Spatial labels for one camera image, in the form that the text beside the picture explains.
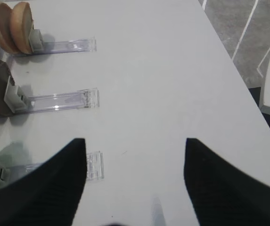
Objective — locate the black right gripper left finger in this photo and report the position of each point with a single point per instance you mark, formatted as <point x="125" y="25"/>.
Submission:
<point x="49" y="195"/>

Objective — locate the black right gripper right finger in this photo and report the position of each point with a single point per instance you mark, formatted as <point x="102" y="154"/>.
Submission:
<point x="221" y="194"/>

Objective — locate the bun top right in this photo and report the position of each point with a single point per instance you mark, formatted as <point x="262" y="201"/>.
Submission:
<point x="21" y="24"/>

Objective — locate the bun top left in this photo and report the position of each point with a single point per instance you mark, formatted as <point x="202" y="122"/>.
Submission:
<point x="6" y="40"/>

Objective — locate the clear pusher rail lettuce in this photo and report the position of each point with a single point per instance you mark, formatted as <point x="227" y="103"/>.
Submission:
<point x="8" y="175"/>

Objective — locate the clear pusher rail patty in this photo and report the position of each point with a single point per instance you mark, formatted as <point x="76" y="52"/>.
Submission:
<point x="19" y="103"/>

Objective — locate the clear pusher rail bun top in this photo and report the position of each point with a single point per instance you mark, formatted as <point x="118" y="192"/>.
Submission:
<point x="41" y="47"/>

